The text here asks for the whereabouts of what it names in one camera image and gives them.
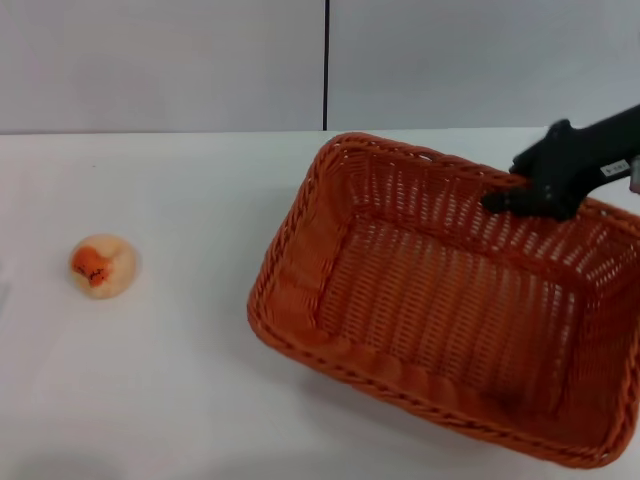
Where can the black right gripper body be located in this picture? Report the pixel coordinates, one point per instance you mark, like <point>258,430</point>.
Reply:
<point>595,150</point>

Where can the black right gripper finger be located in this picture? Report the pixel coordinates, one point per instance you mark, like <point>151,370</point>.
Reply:
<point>520,202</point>
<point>542,150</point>

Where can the orange woven plastic basket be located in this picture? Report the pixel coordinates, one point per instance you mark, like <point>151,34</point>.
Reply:
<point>440,310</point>

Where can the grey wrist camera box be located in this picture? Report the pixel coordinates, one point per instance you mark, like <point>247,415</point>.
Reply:
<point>635,175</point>

